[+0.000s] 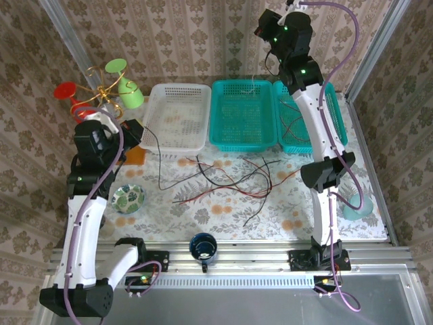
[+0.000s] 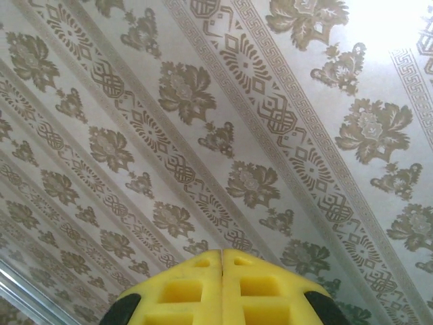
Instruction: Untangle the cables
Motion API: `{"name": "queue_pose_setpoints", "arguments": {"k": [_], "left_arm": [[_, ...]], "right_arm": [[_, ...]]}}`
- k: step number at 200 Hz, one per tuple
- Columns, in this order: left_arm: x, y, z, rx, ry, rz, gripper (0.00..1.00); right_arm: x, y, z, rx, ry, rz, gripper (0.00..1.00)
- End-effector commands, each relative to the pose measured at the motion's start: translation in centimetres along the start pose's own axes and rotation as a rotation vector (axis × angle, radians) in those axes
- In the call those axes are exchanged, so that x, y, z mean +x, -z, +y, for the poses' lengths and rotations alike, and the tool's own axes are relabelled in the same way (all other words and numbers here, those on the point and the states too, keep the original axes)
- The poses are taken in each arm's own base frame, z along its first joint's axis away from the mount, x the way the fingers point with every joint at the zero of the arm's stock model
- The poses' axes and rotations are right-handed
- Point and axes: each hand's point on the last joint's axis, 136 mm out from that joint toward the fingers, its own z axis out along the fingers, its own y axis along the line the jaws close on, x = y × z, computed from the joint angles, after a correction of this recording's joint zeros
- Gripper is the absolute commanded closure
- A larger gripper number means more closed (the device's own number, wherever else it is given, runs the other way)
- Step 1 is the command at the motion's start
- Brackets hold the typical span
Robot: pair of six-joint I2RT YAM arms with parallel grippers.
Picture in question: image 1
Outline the white cable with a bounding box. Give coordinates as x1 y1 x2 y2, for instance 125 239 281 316
242 72 258 98

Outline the aluminium frame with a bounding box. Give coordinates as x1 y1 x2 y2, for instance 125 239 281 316
32 0 424 325

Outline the green plastic goblet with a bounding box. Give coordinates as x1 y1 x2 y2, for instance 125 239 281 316
104 58 145 110

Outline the white slotted cable duct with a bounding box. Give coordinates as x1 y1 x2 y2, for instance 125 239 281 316
113 273 317 289

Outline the grey metal plate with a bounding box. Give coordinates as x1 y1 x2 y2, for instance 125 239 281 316
43 274 424 325

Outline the red plastic goblet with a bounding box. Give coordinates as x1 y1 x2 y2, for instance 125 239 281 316
53 81 99 125

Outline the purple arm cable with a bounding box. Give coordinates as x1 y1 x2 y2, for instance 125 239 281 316
299 0 365 311
64 107 162 325

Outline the orange wooden base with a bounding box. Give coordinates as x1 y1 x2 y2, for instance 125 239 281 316
116 142 147 166

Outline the gold wire stand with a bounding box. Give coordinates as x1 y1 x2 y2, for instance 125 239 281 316
69 66 141 119

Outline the dark blue mug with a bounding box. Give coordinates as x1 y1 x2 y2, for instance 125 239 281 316
188 232 219 274

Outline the white plastic basket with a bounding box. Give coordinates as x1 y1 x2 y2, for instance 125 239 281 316
139 83 212 152

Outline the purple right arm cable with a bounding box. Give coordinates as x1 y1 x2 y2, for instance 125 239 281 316
299 0 365 311

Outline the leaf pattern bowl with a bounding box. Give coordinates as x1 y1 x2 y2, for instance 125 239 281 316
111 183 146 215

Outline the teal plastic basket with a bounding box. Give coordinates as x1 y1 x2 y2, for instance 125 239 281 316
272 80 348 154
208 79 279 152

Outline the light blue plastic cup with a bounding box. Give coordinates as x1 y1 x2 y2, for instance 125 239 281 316
343 194 373 221

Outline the black cable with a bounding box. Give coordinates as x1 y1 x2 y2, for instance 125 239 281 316
242 159 282 228
196 154 273 200
142 125 210 192

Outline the small circuit board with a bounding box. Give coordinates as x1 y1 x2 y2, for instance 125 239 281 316
124 276 154 294
313 276 339 294

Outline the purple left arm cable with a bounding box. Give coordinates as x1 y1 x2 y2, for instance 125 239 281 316
64 107 162 325

